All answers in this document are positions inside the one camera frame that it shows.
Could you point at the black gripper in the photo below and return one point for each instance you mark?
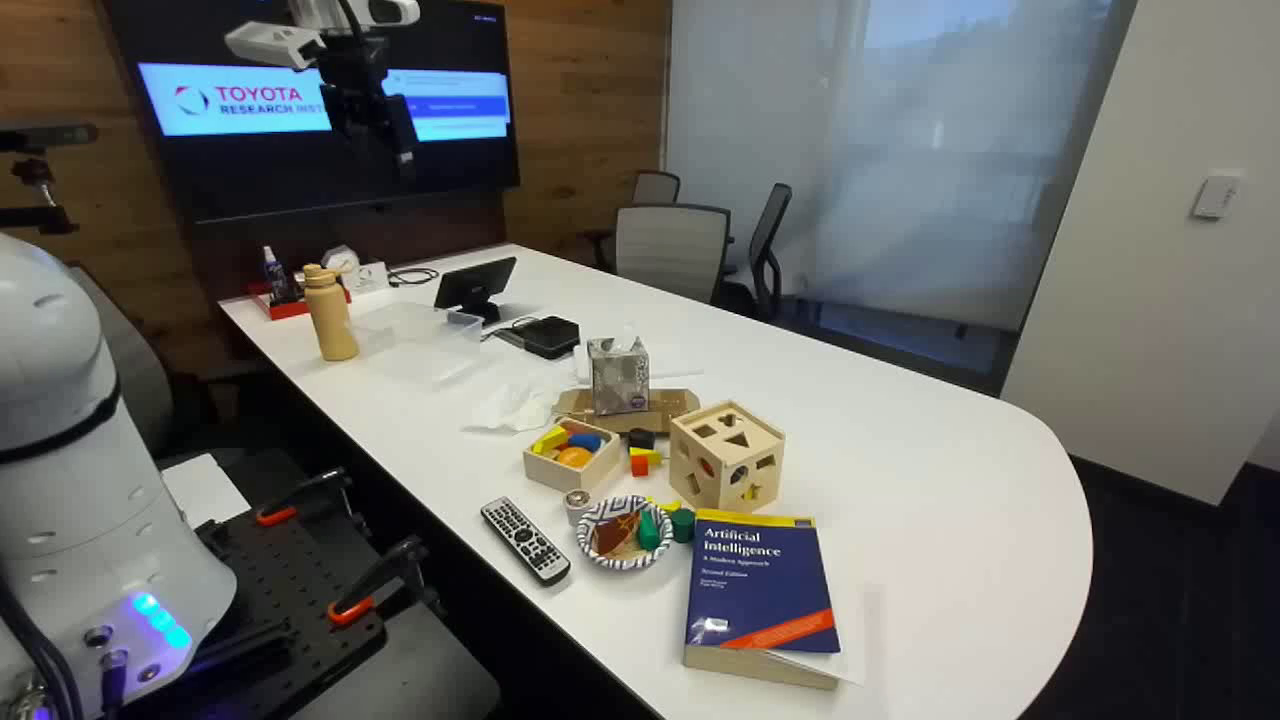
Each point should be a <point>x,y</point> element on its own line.
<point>355,65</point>

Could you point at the blue textbook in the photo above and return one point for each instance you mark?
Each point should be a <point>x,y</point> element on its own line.
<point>761,592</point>

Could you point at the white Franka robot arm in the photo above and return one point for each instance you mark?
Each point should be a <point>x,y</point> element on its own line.
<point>66,464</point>

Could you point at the large TV screen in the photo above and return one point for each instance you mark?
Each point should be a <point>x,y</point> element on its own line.
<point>452,162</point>

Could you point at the small white object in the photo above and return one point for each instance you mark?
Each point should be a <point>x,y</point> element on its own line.
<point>350,265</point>

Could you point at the black tablet on stand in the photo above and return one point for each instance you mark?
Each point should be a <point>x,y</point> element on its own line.
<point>473,284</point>

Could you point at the tan bottle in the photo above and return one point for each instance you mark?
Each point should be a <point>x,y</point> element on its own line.
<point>328,316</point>

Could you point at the red tray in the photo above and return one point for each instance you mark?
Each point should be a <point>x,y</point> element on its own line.
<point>285,309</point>

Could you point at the small black box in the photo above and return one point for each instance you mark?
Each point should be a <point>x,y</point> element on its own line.
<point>547,335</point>

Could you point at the grey office chair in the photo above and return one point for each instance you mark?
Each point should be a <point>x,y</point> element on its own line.
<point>653,185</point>
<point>670,245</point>

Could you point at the clear plastic bag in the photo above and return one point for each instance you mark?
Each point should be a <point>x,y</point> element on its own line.
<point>514,400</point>

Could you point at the small wooden block tray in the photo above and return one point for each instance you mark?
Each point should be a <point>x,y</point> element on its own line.
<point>575,459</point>

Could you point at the white paper sheet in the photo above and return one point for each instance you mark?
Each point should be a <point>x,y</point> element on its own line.
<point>201,486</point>

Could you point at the black office chair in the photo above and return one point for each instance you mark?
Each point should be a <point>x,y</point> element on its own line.
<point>771,240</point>

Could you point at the flat wooden board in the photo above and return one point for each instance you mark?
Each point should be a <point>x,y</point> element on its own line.
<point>673,404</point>

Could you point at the black toy block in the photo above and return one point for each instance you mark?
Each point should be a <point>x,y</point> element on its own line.
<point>640,439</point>

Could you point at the orange toy block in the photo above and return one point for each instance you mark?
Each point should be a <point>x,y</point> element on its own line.
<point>640,463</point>

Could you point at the small silver cup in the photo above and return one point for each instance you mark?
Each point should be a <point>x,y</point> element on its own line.
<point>577,505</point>

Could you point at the black remote control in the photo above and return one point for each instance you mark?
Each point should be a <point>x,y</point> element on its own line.
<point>524,538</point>

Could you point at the brown toy piece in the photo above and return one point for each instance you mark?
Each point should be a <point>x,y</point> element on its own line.
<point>609,528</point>

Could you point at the patterned bowl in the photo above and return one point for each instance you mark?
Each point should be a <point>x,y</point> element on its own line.
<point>620,538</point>

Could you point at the wooden shape sorter cube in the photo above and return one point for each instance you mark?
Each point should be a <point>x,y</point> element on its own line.
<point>724,459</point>

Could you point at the green toy block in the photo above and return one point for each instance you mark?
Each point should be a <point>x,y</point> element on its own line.
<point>649,528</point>

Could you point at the black red background equipment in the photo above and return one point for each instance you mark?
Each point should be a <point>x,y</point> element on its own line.
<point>281,606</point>

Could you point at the green cylinder block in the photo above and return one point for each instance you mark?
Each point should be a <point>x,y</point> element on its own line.
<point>680,527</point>

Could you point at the white window blind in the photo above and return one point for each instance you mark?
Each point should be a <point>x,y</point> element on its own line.
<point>905,147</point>

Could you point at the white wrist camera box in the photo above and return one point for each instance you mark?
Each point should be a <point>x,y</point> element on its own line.
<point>275,43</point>

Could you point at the black camera on tripod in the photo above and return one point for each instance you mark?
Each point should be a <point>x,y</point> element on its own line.
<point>41,139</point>

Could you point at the white light switch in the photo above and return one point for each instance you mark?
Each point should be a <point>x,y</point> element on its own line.
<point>1214,198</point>

